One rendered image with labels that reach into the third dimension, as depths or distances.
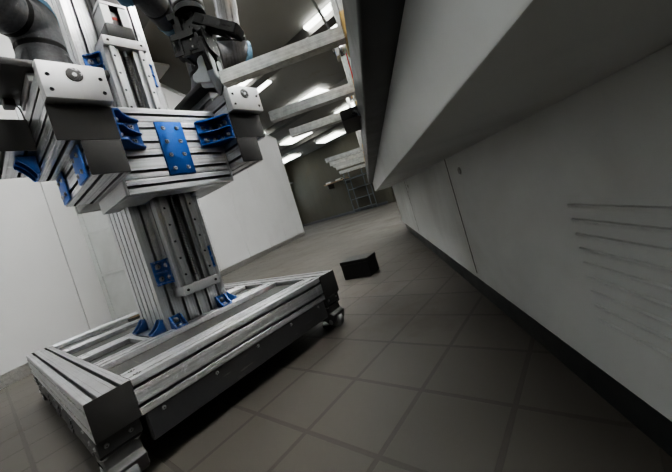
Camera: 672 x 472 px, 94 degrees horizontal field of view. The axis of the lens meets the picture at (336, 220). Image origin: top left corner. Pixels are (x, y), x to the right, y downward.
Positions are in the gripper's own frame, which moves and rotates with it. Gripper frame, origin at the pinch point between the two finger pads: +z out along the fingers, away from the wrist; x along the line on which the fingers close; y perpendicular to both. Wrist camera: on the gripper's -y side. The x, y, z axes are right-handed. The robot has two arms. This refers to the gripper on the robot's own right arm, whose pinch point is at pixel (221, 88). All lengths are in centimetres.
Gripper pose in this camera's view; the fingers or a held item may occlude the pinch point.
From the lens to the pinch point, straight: 86.4
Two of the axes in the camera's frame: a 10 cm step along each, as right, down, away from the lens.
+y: -9.5, 2.8, 1.2
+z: 2.9, 9.6, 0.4
